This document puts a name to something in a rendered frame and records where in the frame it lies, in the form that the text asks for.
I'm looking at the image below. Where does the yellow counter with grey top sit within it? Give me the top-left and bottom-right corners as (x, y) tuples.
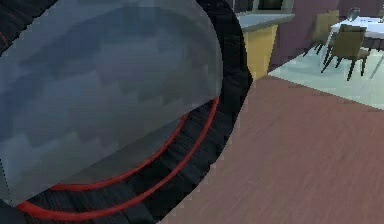
(235, 12), (296, 82)

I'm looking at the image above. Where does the white dining table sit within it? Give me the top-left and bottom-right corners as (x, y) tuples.
(322, 15), (384, 80)

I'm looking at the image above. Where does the tan dining chair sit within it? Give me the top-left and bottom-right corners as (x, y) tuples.
(302, 9), (340, 57)
(320, 23), (372, 82)

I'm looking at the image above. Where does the black round red-ringed object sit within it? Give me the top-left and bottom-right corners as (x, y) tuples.
(0, 0), (254, 224)

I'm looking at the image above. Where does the dark window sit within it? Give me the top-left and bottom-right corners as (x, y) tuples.
(234, 0), (295, 15)

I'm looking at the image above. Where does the grey round bowl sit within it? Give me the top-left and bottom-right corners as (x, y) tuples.
(346, 7), (362, 22)

